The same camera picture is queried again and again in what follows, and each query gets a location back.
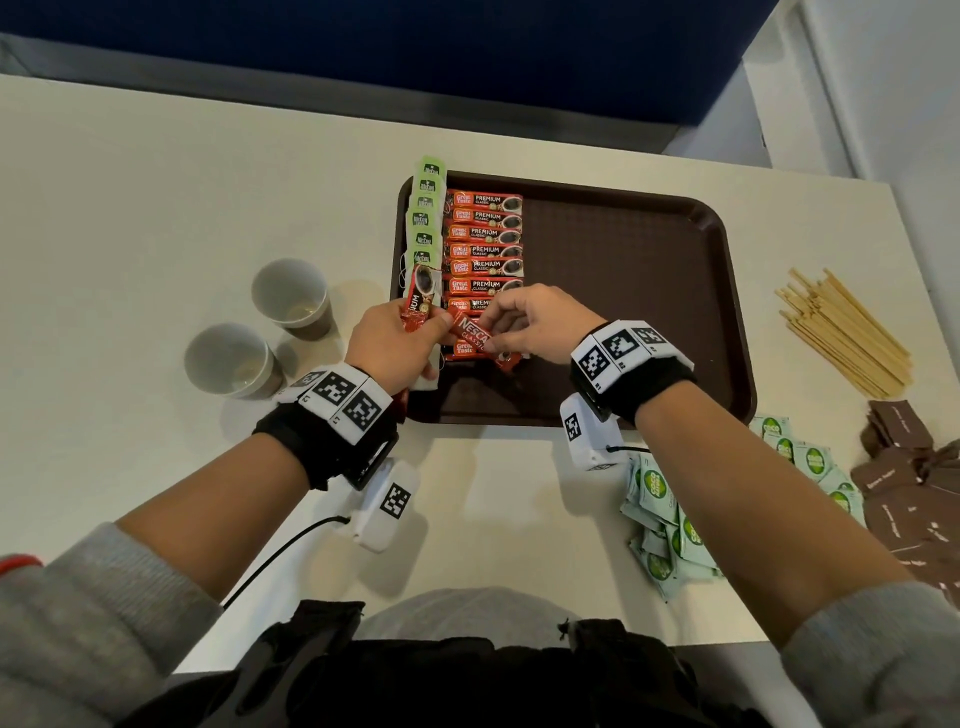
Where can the person's grey right sleeve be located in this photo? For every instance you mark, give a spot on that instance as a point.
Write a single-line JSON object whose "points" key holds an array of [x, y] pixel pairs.
{"points": [[877, 660]]}

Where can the pile of wooden stirrers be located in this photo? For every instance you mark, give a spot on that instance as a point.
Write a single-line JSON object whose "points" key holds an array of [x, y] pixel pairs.
{"points": [[847, 334]]}

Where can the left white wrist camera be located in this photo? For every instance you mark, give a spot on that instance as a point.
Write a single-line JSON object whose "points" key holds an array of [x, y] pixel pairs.
{"points": [[386, 502]]}

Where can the blue partition panel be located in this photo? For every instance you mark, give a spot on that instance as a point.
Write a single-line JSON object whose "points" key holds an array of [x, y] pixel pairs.
{"points": [[375, 45]]}

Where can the row of green tea bags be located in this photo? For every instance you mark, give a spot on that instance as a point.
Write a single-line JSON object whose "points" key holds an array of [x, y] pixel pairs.
{"points": [[425, 217]]}

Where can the pile of brown sugar sachets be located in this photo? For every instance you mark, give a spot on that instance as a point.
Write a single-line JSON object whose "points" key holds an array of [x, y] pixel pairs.
{"points": [[911, 495]]}

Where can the pile of green sweetener sachets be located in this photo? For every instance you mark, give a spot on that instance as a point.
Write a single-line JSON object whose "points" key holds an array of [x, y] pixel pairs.
{"points": [[667, 517]]}

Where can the red coffee sachet with cup print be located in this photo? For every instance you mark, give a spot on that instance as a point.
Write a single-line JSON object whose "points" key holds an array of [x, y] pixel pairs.
{"points": [[420, 289]]}

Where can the person's grey left sleeve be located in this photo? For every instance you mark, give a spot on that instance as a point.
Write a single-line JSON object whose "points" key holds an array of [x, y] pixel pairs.
{"points": [[82, 630]]}

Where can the person's right forearm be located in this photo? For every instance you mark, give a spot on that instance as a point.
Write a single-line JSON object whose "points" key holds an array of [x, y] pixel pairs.
{"points": [[750, 502]]}

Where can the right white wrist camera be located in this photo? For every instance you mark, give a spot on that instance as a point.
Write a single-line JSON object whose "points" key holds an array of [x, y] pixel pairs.
{"points": [[589, 439]]}

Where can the grey paper cup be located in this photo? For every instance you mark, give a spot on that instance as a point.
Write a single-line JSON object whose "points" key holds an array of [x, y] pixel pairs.
{"points": [[294, 298], [232, 361]]}

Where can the person's right hand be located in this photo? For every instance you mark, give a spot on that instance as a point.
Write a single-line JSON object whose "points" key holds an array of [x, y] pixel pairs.
{"points": [[555, 322]]}

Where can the brown plastic tray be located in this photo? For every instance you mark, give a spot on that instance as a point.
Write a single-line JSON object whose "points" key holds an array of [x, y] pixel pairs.
{"points": [[622, 285]]}

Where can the red coffee stick sachet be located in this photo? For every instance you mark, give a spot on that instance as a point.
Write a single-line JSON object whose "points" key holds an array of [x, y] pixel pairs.
{"points": [[472, 335]]}

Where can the person's left forearm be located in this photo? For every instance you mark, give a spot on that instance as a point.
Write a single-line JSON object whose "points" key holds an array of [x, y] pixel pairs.
{"points": [[225, 495]]}

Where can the person's left hand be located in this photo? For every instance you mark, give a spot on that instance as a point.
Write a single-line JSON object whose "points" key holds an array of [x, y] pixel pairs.
{"points": [[386, 341]]}

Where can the person's grey sleeve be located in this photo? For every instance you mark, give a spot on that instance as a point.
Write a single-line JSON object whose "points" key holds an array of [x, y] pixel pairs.
{"points": [[877, 660], [82, 630]]}

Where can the person's black vest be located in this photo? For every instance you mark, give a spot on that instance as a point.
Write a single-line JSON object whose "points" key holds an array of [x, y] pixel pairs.
{"points": [[450, 675]]}

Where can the row of red coffee packets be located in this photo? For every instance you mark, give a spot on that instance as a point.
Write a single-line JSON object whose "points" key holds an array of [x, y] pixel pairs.
{"points": [[484, 247]]}

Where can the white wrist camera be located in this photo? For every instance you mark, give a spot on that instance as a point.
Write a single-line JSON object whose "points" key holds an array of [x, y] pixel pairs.
{"points": [[589, 439], [386, 502]]}

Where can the person's left fingers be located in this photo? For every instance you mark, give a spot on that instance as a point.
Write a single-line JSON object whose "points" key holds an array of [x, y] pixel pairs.
{"points": [[431, 334]]}

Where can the person's right fingers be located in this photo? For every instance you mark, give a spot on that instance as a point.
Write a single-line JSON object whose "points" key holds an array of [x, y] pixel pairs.
{"points": [[506, 300]]}

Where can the left wrist marker band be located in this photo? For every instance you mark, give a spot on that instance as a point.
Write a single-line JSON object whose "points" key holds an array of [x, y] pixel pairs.
{"points": [[341, 409]]}

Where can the wrist marker band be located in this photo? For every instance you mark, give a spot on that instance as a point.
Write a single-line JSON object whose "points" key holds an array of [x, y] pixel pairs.
{"points": [[626, 364], [341, 409]]}

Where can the right wrist marker band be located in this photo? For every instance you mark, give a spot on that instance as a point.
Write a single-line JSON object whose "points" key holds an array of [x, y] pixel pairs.
{"points": [[626, 364]]}

